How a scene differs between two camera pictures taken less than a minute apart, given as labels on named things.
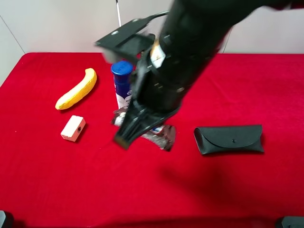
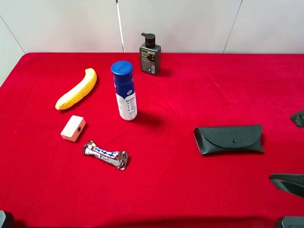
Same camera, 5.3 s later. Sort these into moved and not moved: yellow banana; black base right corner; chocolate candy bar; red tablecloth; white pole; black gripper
Moved: chocolate candy bar; black gripper
Not moved: red tablecloth; black base right corner; yellow banana; white pole
